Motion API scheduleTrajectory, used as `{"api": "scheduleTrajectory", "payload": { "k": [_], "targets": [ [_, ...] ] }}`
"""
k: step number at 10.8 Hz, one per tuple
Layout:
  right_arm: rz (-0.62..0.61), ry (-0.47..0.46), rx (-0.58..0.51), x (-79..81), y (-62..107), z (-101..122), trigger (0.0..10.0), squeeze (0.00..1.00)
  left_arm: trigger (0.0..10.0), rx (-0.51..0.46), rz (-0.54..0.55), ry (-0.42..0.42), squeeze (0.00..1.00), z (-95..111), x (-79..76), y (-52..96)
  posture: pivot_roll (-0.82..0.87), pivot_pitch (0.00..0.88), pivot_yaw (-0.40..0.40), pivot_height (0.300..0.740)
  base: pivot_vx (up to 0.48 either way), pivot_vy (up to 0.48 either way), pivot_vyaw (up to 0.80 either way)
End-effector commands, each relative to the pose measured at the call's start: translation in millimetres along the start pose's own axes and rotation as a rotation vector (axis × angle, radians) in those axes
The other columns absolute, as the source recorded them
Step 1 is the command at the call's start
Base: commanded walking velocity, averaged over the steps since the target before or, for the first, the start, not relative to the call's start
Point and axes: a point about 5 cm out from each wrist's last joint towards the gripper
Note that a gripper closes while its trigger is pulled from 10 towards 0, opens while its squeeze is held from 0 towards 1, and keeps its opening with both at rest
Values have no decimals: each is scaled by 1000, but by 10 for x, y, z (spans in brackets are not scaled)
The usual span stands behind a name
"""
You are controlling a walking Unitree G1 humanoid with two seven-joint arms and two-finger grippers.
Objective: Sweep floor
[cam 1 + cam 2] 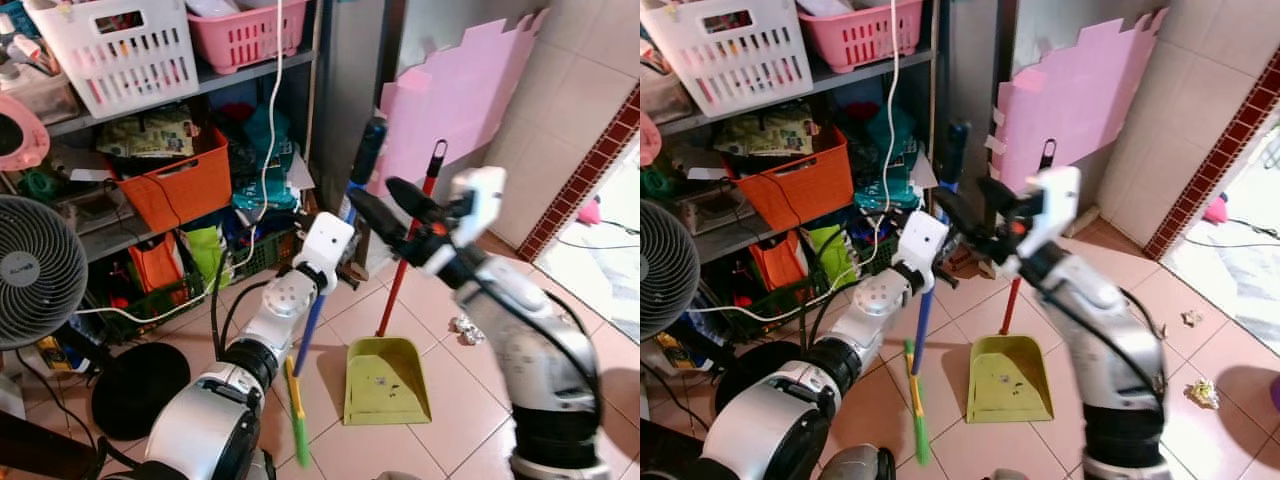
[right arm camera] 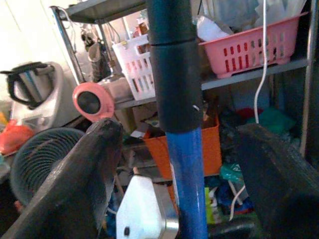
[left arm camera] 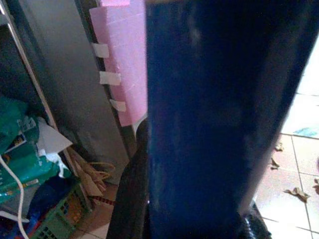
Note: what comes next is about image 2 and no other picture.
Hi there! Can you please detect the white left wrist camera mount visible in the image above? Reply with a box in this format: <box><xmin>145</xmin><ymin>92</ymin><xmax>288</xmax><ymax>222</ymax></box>
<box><xmin>116</xmin><ymin>174</ymin><xmax>165</xmax><ymax>239</ymax></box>

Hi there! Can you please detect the grey round floor fan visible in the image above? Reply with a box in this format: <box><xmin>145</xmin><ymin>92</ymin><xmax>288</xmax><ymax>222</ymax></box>
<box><xmin>9</xmin><ymin>127</ymin><xmax>87</xmax><ymax>207</ymax></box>

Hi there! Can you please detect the green plastic bag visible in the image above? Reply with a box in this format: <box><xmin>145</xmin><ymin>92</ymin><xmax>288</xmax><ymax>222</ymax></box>
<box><xmin>219</xmin><ymin>163</ymin><xmax>246</xmax><ymax>184</ymax></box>

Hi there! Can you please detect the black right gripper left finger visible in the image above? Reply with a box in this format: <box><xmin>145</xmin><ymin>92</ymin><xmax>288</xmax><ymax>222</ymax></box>
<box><xmin>0</xmin><ymin>117</ymin><xmax>125</xmax><ymax>239</ymax></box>

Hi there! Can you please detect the grey kitchen appliance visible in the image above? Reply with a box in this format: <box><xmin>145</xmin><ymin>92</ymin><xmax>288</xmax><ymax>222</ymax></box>
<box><xmin>0</xmin><ymin>61</ymin><xmax>83</xmax><ymax>130</ymax></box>

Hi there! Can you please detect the white plastic basket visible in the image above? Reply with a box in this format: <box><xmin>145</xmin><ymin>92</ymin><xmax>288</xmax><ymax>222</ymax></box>
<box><xmin>112</xmin><ymin>33</ymin><xmax>157</xmax><ymax>101</ymax></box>

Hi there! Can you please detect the green broom blue handle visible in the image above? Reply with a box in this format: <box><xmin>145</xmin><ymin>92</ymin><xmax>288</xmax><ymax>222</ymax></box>
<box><xmin>147</xmin><ymin>0</ymin><xmax>209</xmax><ymax>239</ymax></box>

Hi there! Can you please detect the orange plastic bin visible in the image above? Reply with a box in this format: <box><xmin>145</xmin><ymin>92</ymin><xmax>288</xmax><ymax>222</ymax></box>
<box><xmin>143</xmin><ymin>117</ymin><xmax>222</xmax><ymax>200</ymax></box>

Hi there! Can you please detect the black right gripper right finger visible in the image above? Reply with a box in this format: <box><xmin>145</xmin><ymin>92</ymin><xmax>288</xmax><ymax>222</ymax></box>
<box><xmin>235</xmin><ymin>122</ymin><xmax>319</xmax><ymax>239</ymax></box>

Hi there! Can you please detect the white cable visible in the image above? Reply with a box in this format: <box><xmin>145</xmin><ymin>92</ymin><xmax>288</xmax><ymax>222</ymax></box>
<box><xmin>253</xmin><ymin>0</ymin><xmax>269</xmax><ymax>124</ymax></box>

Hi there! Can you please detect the pink plastic basket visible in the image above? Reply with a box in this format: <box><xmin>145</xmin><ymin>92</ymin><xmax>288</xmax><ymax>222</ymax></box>
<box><xmin>199</xmin><ymin>11</ymin><xmax>309</xmax><ymax>79</ymax></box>

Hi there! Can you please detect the red plastic bag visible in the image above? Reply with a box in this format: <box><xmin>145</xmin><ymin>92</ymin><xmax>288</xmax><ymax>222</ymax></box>
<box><xmin>0</xmin><ymin>119</ymin><xmax>35</xmax><ymax>155</ymax></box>

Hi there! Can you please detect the grey metal shelf rack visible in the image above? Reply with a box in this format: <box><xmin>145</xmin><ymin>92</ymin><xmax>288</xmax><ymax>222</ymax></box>
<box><xmin>51</xmin><ymin>0</ymin><xmax>319</xmax><ymax>162</ymax></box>

